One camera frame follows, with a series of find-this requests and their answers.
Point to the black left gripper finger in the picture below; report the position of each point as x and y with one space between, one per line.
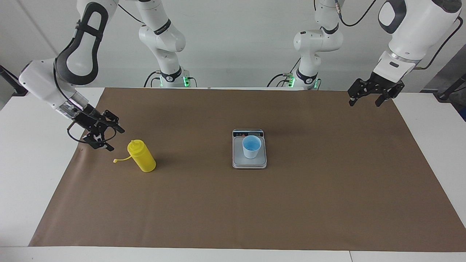
395 94
358 87

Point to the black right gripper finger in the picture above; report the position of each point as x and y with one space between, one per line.
96 142
113 122

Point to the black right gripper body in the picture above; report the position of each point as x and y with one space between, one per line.
91 120

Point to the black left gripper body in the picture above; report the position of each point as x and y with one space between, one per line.
382 84

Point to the yellow squeeze bottle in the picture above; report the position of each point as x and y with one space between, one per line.
143 158

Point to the light blue plastic cup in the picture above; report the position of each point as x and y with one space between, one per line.
252 151

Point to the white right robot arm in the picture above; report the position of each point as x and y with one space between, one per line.
40 80

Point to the silver digital kitchen scale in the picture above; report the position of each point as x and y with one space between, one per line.
249 163

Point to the black clamp stand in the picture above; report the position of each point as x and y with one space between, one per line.
16 89
446 94

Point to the brown paper table mat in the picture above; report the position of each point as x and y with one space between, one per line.
233 211

